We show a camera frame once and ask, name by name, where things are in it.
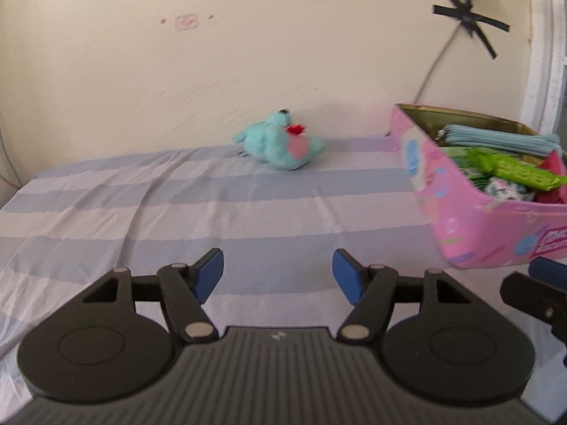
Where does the floral small coin pouch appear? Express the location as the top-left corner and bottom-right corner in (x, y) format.
(484, 177), (534, 202)

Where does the magenta zip wallet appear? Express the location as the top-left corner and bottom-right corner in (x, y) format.
(533, 149), (567, 205)

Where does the teal plush teddy bear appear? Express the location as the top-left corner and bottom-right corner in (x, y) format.
(232, 109), (325, 171)

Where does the light teal fabric pouch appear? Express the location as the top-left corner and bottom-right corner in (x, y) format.
(435, 125), (564, 157)

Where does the pink macaron biscuit tin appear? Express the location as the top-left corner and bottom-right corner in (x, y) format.
(390, 104), (566, 269)

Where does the striped blue bed sheet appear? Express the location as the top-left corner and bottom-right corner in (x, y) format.
(1, 138), (566, 424)

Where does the black tape cross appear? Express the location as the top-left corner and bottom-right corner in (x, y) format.
(432, 0), (510, 60)

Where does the grey power cable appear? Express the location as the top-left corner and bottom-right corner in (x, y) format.
(411, 24), (464, 107)

